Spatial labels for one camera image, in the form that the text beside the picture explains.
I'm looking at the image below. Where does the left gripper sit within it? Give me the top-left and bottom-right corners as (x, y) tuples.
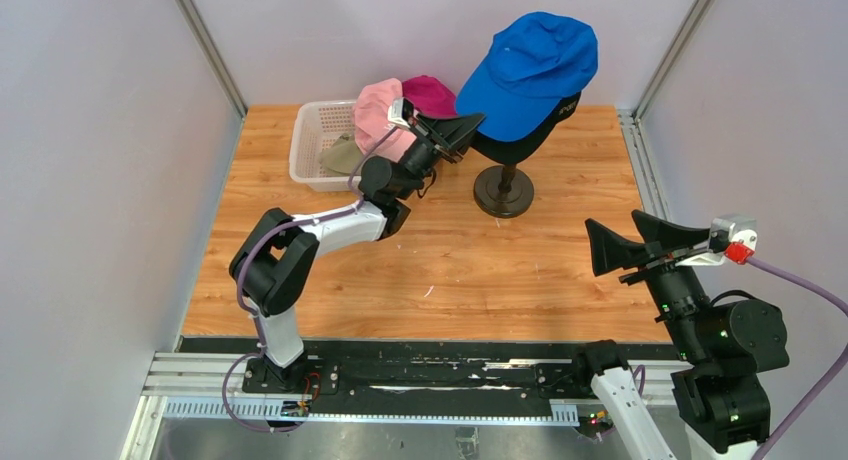
(394, 114), (486, 202)

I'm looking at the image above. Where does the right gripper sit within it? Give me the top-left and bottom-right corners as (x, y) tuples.
(584, 205), (708, 356)

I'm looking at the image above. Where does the black baseball cap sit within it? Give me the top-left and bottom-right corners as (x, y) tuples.
(471, 92), (582, 165)

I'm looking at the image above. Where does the light pink baseball cap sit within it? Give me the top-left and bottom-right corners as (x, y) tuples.
(352, 78), (416, 162)

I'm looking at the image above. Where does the blue baseball cap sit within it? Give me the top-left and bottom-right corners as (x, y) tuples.
(455, 11), (599, 143)

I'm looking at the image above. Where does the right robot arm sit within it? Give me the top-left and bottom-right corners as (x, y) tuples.
(585, 210), (789, 459)

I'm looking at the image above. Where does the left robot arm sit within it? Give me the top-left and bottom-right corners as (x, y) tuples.
(229, 113), (485, 393)

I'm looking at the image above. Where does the magenta baseball cap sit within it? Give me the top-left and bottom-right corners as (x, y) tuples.
(401, 75), (457, 118)

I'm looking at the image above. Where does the dark wooden mannequin stand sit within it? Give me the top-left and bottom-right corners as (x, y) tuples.
(473, 165), (535, 218)

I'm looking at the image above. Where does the khaki baseball cap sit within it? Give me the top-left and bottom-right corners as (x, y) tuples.
(319, 133), (364, 176)

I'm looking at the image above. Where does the white plastic basket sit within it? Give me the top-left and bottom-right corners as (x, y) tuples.
(289, 100), (355, 192)

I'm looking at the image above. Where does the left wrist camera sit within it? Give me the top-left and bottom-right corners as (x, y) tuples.
(387, 97), (418, 131)

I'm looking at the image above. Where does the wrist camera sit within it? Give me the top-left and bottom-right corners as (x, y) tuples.
(677, 214), (759, 267)
(387, 97), (418, 131)

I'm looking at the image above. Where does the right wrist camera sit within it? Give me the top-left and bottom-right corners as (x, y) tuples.
(677, 214), (759, 267)

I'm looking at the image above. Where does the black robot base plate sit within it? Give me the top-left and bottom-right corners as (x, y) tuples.
(177, 335), (657, 419)

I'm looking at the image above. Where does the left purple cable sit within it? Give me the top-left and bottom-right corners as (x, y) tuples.
(221, 125), (399, 435)

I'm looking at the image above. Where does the aluminium frame rail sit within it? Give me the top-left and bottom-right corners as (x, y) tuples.
(129, 350), (750, 438)

